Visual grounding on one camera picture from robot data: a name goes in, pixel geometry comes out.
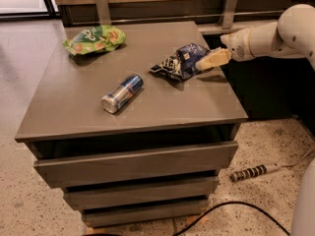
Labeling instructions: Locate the wooden wall counter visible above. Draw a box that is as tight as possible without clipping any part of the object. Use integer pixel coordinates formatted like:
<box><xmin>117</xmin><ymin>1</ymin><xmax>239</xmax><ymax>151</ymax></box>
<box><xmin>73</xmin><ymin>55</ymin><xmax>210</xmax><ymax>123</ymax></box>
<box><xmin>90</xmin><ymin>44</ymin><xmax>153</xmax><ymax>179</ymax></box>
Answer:
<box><xmin>55</xmin><ymin>0</ymin><xmax>315</xmax><ymax>27</ymax></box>

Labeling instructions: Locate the bottom grey drawer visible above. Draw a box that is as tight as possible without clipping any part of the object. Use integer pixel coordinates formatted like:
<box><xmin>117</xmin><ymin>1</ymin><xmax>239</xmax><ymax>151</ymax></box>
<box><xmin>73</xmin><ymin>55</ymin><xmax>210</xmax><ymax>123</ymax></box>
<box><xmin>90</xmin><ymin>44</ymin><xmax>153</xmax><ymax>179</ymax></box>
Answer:
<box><xmin>82</xmin><ymin>198</ymin><xmax>209</xmax><ymax>227</ymax></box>

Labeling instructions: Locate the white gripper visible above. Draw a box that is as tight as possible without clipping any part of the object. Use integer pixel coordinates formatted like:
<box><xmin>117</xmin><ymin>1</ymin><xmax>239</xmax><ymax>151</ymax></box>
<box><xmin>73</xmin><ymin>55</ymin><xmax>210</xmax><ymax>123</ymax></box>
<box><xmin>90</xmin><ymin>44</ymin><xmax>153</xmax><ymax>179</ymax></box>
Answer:
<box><xmin>196</xmin><ymin>28</ymin><xmax>254</xmax><ymax>71</ymax></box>

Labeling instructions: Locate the left metal bracket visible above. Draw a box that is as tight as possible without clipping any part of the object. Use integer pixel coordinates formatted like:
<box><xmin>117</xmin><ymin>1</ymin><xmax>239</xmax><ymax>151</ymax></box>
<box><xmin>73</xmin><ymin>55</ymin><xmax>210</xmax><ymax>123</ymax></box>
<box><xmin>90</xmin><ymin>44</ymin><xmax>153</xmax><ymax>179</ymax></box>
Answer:
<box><xmin>94</xmin><ymin>0</ymin><xmax>111</xmax><ymax>25</ymax></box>

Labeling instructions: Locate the black floor cable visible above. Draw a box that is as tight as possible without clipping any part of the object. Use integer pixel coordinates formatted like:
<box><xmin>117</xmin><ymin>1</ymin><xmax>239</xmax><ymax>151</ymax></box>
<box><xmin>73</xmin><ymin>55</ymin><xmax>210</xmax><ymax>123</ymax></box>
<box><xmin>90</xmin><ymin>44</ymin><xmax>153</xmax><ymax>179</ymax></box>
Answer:
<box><xmin>82</xmin><ymin>201</ymin><xmax>291</xmax><ymax>236</ymax></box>

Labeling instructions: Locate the green rice chip bag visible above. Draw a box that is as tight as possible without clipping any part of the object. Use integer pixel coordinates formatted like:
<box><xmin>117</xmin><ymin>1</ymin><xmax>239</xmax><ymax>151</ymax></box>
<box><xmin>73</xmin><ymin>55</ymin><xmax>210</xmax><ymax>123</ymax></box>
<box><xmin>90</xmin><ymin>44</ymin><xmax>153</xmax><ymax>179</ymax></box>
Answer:
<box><xmin>63</xmin><ymin>25</ymin><xmax>126</xmax><ymax>56</ymax></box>

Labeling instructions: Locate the right metal bracket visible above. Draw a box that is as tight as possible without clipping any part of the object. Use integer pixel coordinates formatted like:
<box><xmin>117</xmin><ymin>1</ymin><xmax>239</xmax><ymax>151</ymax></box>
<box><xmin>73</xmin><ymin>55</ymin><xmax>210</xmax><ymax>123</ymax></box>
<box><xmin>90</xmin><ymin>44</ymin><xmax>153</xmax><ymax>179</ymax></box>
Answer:
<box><xmin>220</xmin><ymin>0</ymin><xmax>238</xmax><ymax>30</ymax></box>

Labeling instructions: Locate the grey drawer cabinet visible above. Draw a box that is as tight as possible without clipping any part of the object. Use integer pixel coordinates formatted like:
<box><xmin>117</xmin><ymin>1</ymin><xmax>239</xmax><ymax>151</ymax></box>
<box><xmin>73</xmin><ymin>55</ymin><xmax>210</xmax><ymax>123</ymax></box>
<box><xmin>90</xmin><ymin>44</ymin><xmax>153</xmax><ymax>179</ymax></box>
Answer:
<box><xmin>16</xmin><ymin>22</ymin><xmax>246</xmax><ymax>215</ymax></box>

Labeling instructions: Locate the grey drawer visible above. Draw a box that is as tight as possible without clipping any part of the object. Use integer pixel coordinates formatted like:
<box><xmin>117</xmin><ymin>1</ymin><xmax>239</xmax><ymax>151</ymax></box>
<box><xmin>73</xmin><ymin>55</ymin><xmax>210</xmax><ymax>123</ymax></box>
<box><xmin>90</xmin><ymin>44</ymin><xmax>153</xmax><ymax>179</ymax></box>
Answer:
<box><xmin>82</xmin><ymin>198</ymin><xmax>209</xmax><ymax>227</ymax></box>
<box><xmin>64</xmin><ymin>176</ymin><xmax>219</xmax><ymax>210</ymax></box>
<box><xmin>34</xmin><ymin>141</ymin><xmax>238</xmax><ymax>188</ymax></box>

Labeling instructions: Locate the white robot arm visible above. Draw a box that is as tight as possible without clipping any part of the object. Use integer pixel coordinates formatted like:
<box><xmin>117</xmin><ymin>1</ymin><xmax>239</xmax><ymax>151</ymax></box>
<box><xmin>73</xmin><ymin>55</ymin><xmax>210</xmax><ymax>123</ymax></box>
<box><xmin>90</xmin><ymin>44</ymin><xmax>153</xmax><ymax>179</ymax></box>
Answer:
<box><xmin>196</xmin><ymin>4</ymin><xmax>315</xmax><ymax>236</ymax></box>

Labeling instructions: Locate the metal bracket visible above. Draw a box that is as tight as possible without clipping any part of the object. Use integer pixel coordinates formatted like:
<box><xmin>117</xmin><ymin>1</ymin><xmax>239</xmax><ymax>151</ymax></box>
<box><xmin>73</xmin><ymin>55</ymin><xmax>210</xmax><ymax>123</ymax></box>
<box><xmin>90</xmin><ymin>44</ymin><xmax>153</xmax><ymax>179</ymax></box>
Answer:
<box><xmin>220</xmin><ymin>0</ymin><xmax>238</xmax><ymax>30</ymax></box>
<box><xmin>94</xmin><ymin>0</ymin><xmax>111</xmax><ymax>25</ymax></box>

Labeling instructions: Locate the blue silver energy drink can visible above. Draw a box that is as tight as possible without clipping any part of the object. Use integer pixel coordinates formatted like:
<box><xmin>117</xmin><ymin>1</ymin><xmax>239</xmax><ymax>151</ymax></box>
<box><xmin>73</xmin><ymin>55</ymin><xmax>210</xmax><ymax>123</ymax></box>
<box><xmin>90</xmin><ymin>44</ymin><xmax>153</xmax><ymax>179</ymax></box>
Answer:
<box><xmin>101</xmin><ymin>73</ymin><xmax>144</xmax><ymax>114</ymax></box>

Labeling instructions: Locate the top grey drawer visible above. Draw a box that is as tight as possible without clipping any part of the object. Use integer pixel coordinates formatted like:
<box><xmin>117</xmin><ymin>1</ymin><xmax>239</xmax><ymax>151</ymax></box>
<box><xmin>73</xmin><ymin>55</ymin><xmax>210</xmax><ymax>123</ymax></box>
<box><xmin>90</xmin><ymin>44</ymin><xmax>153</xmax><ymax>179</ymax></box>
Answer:
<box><xmin>34</xmin><ymin>141</ymin><xmax>238</xmax><ymax>188</ymax></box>

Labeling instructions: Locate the middle grey drawer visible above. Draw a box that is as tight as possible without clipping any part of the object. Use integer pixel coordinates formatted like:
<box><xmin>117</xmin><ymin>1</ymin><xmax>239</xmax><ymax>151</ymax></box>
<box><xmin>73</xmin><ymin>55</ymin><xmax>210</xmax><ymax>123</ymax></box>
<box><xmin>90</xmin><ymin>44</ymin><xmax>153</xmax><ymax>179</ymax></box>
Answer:
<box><xmin>64</xmin><ymin>176</ymin><xmax>219</xmax><ymax>210</ymax></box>

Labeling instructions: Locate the blue chip bag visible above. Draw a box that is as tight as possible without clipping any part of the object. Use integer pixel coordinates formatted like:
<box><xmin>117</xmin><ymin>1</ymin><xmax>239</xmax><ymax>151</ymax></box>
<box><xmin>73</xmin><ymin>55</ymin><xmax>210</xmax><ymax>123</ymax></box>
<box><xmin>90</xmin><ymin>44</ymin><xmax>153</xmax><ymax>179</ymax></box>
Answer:
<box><xmin>150</xmin><ymin>43</ymin><xmax>210</xmax><ymax>82</ymax></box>

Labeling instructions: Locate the white power strip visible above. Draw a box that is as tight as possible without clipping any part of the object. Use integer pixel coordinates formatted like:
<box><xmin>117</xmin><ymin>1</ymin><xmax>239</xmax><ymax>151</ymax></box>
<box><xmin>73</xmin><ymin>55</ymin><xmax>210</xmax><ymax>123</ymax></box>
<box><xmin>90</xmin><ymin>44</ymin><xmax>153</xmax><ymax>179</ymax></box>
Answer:
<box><xmin>229</xmin><ymin>147</ymin><xmax>315</xmax><ymax>183</ymax></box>

